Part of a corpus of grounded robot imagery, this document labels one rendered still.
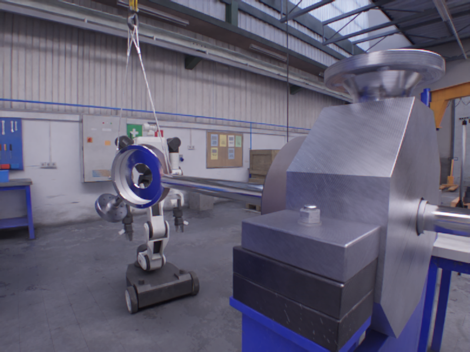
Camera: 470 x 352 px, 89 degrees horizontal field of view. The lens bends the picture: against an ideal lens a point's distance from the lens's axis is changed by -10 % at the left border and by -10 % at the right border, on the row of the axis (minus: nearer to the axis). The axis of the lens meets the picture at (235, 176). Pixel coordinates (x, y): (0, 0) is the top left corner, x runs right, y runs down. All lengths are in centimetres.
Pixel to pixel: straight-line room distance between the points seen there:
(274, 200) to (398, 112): 31
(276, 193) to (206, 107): 621
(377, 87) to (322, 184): 26
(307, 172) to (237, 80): 708
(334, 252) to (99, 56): 573
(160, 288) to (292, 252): 196
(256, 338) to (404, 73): 58
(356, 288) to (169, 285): 201
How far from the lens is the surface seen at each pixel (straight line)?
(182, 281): 236
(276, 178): 63
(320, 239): 36
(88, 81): 571
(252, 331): 52
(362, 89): 65
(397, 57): 60
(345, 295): 37
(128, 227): 224
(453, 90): 794
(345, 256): 35
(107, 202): 178
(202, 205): 594
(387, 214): 44
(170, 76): 640
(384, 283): 48
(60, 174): 544
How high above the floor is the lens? 121
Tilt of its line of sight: 4 degrees down
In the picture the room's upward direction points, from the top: straight up
